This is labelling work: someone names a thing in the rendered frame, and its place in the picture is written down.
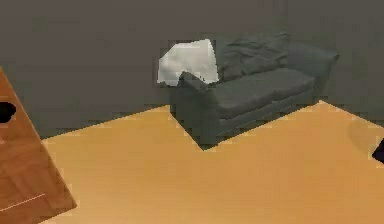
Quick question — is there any white pillow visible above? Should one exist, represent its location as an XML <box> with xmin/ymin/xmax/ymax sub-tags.
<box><xmin>156</xmin><ymin>38</ymin><xmax>220</xmax><ymax>87</ymax></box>

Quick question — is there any dark grey sofa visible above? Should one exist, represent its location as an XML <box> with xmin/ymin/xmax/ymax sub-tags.
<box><xmin>169</xmin><ymin>32</ymin><xmax>341</xmax><ymax>152</ymax></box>

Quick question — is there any dark grey cushion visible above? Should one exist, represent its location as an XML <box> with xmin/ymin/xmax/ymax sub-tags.
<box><xmin>213</xmin><ymin>32</ymin><xmax>290</xmax><ymax>83</ymax></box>

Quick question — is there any brown wooden door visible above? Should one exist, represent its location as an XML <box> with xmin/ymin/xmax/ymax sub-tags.
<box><xmin>0</xmin><ymin>66</ymin><xmax>78</xmax><ymax>224</ymax></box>

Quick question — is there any black object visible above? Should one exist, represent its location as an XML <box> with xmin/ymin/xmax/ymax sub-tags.
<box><xmin>371</xmin><ymin>138</ymin><xmax>384</xmax><ymax>165</ymax></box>

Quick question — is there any black door handle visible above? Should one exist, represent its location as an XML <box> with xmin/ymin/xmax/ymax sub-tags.
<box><xmin>0</xmin><ymin>102</ymin><xmax>17</xmax><ymax>124</ymax></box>

